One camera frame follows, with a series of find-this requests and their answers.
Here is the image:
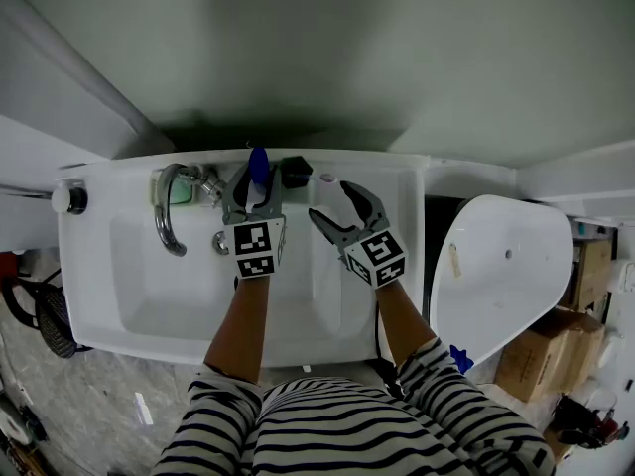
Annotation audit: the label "small black white jar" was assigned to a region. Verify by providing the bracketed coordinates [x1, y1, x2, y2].
[50, 178, 90, 216]

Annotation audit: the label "black and red tools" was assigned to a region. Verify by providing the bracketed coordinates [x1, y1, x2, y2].
[552, 393, 632, 451]

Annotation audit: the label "green soap dish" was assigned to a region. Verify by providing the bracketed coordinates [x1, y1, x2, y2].
[149, 173, 197, 207]

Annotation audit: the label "blue cloth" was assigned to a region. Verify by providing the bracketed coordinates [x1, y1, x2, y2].
[447, 344, 476, 376]

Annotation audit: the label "orange box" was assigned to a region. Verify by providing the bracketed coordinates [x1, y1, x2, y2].
[0, 250, 24, 281]

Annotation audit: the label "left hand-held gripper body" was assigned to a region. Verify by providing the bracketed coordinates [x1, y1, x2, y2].
[220, 204, 289, 282]

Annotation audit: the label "brown cardboard box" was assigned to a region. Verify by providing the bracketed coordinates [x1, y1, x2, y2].
[569, 237, 615, 312]
[494, 306, 607, 405]

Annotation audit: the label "blue toothpaste tube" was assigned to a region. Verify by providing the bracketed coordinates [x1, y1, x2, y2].
[247, 146, 272, 208]

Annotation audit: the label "white bathtub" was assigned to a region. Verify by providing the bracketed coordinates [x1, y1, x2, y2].
[428, 193, 575, 369]

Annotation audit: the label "white appliance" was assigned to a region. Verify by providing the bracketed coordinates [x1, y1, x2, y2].
[613, 259, 635, 293]

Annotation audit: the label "chrome faucet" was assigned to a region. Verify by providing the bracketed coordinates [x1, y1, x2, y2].
[153, 162, 230, 259]

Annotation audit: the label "black chair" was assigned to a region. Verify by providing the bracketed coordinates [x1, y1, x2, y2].
[1, 264, 94, 361]

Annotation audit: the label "person's striped shirt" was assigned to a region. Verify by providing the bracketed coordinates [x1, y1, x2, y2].
[152, 336, 558, 476]

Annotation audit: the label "person's right forearm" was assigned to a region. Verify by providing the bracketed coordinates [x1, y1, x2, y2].
[373, 279, 439, 367]

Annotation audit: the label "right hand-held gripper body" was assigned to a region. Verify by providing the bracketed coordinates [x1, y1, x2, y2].
[336, 217, 410, 292]

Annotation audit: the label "person's left forearm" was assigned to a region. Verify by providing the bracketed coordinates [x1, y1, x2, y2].
[203, 274, 273, 386]

